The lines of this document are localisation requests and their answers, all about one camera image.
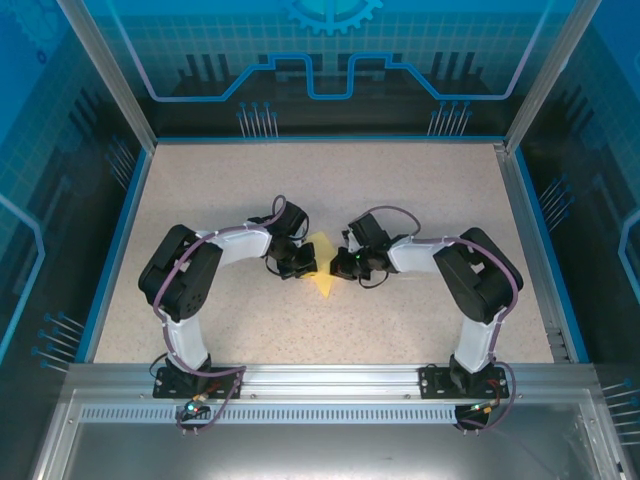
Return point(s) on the aluminium mounting rail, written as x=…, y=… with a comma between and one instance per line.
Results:
x=330, y=382

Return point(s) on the grey metal tray cover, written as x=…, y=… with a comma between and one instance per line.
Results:
x=320, y=455

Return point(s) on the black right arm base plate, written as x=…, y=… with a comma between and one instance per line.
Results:
x=432, y=385

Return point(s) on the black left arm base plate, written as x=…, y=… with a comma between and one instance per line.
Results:
x=162, y=390

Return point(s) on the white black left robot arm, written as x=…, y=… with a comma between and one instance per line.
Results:
x=240, y=247

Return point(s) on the aluminium side rail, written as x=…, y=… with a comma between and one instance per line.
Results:
x=531, y=250

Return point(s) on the perforated metal strip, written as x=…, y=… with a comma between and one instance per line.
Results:
x=325, y=414

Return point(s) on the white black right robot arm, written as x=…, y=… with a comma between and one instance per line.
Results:
x=415, y=257

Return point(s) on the aluminium frame post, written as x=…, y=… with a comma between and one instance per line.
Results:
x=111, y=75
x=547, y=75

